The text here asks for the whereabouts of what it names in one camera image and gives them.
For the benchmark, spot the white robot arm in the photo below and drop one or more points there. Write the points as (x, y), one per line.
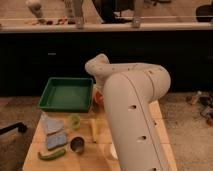
(128, 89)

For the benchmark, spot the red bowl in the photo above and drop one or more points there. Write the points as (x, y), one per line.
(98, 98)

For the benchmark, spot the yellow banana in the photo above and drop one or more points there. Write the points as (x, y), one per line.
(95, 130)

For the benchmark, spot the green plastic tray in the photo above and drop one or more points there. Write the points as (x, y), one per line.
(67, 95)

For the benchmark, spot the white plastic cup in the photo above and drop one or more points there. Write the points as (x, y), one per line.
(113, 151)

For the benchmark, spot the small metal cup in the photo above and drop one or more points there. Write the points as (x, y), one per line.
(77, 145)

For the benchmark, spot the light blue cloth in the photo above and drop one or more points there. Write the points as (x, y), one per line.
(51, 125)

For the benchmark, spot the blue sponge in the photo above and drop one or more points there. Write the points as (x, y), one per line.
(56, 140)

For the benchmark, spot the green chili pepper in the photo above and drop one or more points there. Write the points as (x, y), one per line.
(52, 156)

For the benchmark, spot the long dark counter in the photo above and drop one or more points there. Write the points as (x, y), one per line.
(30, 56)

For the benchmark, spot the black chair base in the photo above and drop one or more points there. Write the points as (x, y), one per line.
(20, 126)

